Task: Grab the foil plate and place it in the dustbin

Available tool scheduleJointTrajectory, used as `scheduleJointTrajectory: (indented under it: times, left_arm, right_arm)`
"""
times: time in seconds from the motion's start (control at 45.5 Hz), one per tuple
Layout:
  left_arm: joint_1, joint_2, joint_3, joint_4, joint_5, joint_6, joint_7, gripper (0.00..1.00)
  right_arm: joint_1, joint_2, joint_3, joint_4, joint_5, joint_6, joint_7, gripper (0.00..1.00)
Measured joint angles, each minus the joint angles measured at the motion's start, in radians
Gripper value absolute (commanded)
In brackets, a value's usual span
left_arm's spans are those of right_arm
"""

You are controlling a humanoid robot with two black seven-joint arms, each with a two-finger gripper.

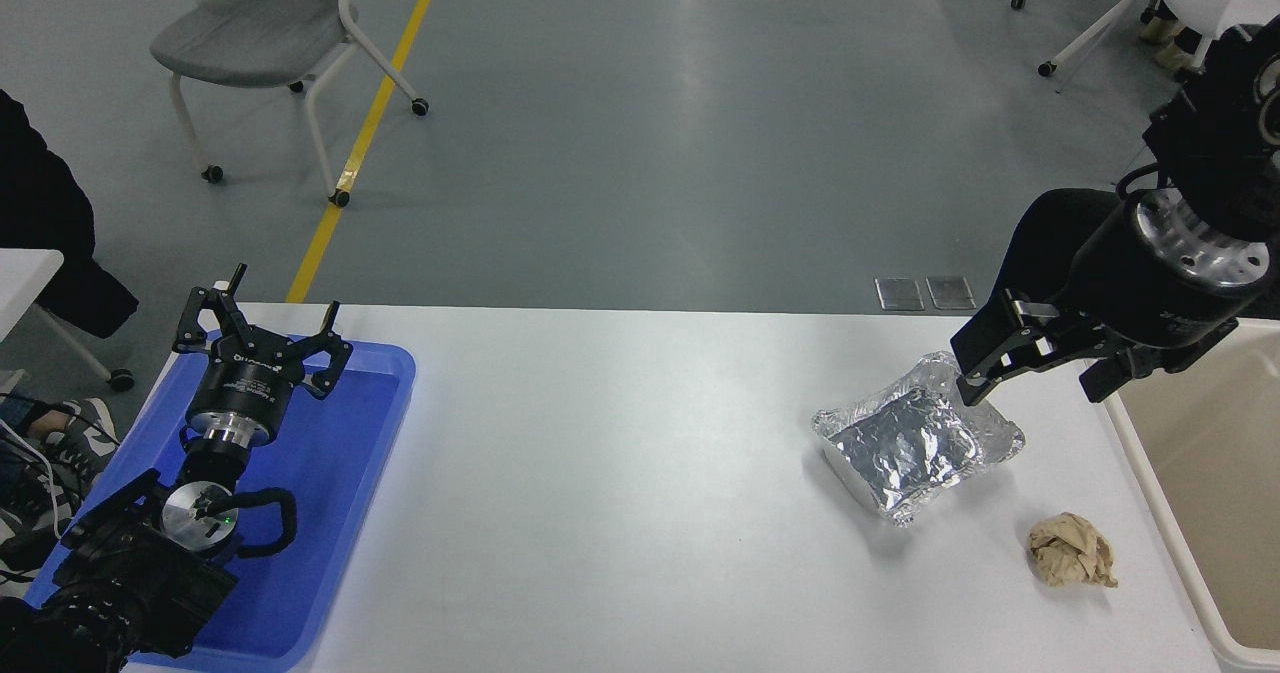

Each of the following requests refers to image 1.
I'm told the blue plastic tray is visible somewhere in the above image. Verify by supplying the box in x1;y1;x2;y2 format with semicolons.
22;331;417;673

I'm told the silver foil tray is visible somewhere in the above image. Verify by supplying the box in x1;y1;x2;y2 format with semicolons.
812;351;1027;528

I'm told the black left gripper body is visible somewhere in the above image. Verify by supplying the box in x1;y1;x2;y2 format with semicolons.
190;333;306;426

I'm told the crumpled tan paper ball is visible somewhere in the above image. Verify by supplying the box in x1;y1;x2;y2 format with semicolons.
1028;512;1120;590

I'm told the white cable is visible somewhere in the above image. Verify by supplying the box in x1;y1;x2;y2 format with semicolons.
0;419;61;529

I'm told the small white table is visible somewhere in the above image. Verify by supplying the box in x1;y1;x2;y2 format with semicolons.
0;248;136;394

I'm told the silver floor plate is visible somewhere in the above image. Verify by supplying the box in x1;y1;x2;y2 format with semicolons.
926;275;977;311
875;276;926;312

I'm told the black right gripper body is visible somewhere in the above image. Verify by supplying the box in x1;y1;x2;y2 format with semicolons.
1063;203;1271;351

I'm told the large pale bin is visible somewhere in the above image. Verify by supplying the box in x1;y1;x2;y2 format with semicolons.
1100;317;1280;673

